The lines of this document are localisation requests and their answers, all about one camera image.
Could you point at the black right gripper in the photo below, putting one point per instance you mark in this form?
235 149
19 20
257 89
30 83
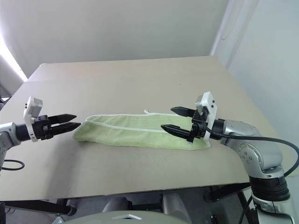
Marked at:
198 128

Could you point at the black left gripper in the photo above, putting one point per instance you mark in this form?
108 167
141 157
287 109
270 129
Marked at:
42 128

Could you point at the light green cloth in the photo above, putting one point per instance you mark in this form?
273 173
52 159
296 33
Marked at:
130 133

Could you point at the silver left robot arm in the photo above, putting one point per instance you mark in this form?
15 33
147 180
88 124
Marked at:
9 133

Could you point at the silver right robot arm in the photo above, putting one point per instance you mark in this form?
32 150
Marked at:
238 130

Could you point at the grey rounded shape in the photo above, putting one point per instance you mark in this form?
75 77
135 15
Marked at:
116 204
172 204

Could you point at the grey rounded robot torso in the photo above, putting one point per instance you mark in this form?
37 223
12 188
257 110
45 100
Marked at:
105 218

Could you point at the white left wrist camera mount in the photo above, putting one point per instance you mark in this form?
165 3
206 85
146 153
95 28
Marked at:
35 103

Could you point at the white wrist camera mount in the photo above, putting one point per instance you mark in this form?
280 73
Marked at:
35 103
210 100

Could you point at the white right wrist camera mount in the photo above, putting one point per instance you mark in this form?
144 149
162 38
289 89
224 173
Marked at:
210 100

